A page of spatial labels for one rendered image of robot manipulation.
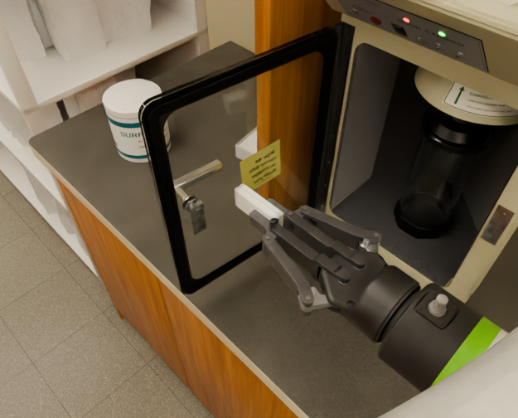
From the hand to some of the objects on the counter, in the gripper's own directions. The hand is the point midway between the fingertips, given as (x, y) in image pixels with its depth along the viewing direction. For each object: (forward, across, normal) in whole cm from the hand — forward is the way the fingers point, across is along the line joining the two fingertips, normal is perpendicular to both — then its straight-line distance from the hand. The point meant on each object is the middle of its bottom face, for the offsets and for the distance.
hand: (259, 208), depth 56 cm
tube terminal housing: (-6, -39, +33) cm, 52 cm away
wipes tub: (+56, -16, +33) cm, 67 cm away
